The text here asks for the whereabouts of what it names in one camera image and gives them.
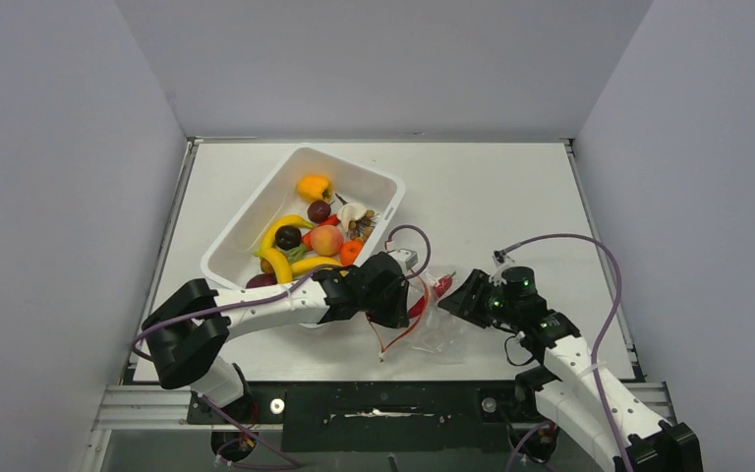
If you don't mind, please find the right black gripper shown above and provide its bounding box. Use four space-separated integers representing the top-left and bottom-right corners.
439 270 520 327

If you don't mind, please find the red fake chili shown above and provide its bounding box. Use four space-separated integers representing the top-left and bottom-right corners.
407 272 455 320

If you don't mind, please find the clear zip top bag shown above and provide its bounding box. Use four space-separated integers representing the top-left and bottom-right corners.
365 264 483 363

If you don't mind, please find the fake peach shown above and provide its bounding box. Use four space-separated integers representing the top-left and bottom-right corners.
309 225 344 257

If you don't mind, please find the white fake garlic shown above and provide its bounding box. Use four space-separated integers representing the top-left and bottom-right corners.
337 203 368 230

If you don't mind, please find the dark purple fake fruit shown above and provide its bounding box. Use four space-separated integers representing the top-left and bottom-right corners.
307 200 333 224

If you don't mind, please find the dark fake plum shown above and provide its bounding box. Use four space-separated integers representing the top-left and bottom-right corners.
274 225 302 251

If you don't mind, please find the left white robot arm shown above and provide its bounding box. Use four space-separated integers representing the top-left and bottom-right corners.
136 250 417 407

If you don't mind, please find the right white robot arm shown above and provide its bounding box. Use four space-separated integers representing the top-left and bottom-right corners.
438 266 704 471

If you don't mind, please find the small orange fake fruit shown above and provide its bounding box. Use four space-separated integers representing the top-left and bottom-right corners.
338 239 364 266

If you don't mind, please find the brown fake berry twig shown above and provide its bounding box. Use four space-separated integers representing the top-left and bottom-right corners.
336 194 378 242

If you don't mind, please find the small yellow fake banana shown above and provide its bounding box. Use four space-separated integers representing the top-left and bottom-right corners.
290 256 341 277

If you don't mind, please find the orange fake carrot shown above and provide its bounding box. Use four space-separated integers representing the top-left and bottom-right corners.
301 214 340 251

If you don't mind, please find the purple fake onion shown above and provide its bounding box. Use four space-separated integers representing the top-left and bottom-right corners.
245 273 278 289

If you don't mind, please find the orange yellow fake pepper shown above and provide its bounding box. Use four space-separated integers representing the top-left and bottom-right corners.
295 175 333 204

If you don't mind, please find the white plastic bin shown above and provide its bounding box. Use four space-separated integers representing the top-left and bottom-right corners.
200 145 407 330

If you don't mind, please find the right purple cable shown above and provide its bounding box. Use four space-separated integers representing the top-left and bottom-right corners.
493 233 633 472

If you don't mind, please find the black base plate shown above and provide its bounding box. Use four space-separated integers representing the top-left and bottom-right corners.
182 380 587 457

